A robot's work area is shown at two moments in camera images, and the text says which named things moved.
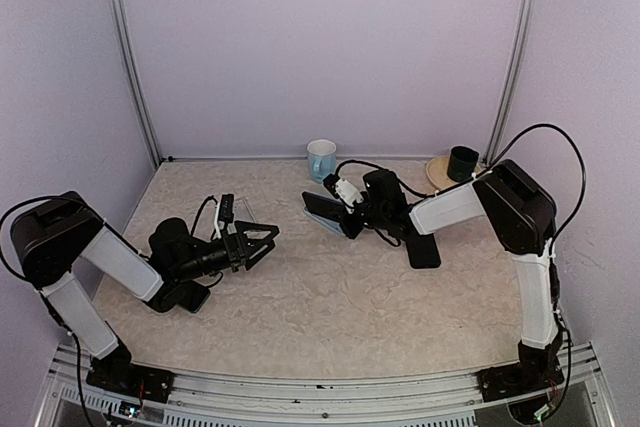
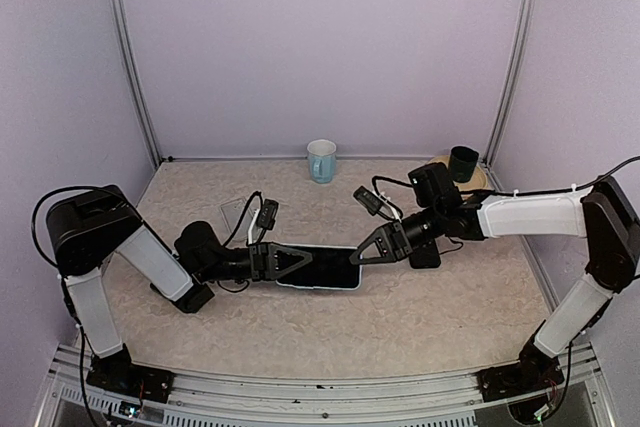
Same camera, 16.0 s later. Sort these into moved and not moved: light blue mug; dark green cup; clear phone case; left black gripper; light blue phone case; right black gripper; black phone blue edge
Moved: left black gripper; black phone blue edge; right black gripper; light blue phone case
Not moved: clear phone case; light blue mug; dark green cup
